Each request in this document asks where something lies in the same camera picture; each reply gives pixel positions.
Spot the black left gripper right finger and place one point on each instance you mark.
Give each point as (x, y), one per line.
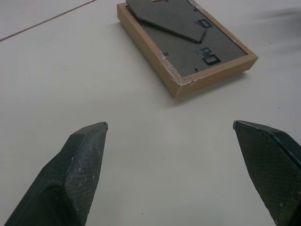
(270, 169)

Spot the wooden picture frame face down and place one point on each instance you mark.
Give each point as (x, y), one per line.
(178, 44)

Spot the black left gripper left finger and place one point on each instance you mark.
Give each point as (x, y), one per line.
(70, 179)

